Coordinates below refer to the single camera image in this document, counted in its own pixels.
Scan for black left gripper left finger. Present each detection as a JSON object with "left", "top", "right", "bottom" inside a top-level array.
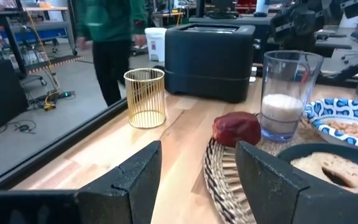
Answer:
[{"left": 0, "top": 140, "right": 163, "bottom": 224}]

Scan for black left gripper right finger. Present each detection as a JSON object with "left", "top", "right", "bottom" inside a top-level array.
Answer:
[{"left": 234, "top": 140, "right": 358, "bottom": 224}]

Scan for dark blue plate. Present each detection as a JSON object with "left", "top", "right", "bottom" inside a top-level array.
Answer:
[{"left": 276, "top": 142, "right": 358, "bottom": 194}]

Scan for slice of bread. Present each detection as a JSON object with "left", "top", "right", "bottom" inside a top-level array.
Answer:
[{"left": 290, "top": 151, "right": 358, "bottom": 193}]

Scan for clear glass tumbler with milk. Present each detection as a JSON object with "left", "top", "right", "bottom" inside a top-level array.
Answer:
[{"left": 259, "top": 50, "right": 324, "bottom": 144}]

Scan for dark red apple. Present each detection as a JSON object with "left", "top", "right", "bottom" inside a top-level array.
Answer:
[{"left": 212, "top": 111, "right": 262, "bottom": 149}]

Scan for blue patterned paper bowl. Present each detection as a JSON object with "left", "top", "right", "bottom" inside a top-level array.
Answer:
[{"left": 303, "top": 98, "right": 358, "bottom": 151}]

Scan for round woven straw placemat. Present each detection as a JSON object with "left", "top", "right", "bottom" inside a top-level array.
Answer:
[{"left": 203, "top": 111, "right": 331, "bottom": 224}]

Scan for brown cereal pieces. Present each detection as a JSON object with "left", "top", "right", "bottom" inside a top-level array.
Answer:
[{"left": 324, "top": 120, "right": 358, "bottom": 143}]

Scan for black toaster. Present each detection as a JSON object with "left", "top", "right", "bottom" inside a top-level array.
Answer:
[{"left": 163, "top": 22, "right": 257, "bottom": 105}]

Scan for white waste bin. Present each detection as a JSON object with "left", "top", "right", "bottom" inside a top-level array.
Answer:
[{"left": 144, "top": 27, "right": 168, "bottom": 63}]

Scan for black box cabinet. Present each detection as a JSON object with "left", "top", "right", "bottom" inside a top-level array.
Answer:
[{"left": 0, "top": 58, "right": 30, "bottom": 138}]

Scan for person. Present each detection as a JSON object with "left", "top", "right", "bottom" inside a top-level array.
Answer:
[{"left": 72, "top": 0, "right": 149, "bottom": 108}]

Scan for gold wire utensil holder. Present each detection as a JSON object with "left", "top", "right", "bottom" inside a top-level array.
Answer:
[{"left": 123, "top": 67, "right": 168, "bottom": 129}]

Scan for black floor cable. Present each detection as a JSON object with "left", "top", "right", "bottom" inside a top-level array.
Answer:
[{"left": 6, "top": 119, "right": 38, "bottom": 135}]

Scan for yellow floor cable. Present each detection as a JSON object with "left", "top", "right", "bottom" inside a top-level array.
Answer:
[{"left": 26, "top": 12, "right": 62, "bottom": 112}]

